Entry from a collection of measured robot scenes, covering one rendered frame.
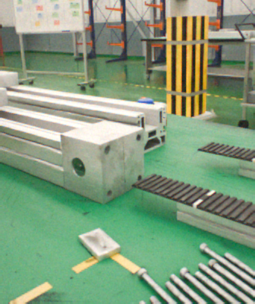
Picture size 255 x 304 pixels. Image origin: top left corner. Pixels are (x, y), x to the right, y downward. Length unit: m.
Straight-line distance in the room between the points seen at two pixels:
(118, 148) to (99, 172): 0.05
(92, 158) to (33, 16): 6.37
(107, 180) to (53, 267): 0.16
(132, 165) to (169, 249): 0.18
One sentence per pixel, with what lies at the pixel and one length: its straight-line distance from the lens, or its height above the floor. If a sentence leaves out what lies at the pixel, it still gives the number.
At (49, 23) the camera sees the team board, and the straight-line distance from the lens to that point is 6.64.
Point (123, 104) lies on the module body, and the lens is 0.83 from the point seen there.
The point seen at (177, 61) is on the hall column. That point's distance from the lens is 3.98.
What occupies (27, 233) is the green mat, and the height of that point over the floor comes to 0.78.
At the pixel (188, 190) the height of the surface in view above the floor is 0.81.
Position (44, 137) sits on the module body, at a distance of 0.61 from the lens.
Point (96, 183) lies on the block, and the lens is 0.54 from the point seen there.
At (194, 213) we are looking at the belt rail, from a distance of 0.49.
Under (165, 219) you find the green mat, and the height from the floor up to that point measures 0.78.
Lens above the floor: 1.03
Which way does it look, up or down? 16 degrees down
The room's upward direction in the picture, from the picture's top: 2 degrees counter-clockwise
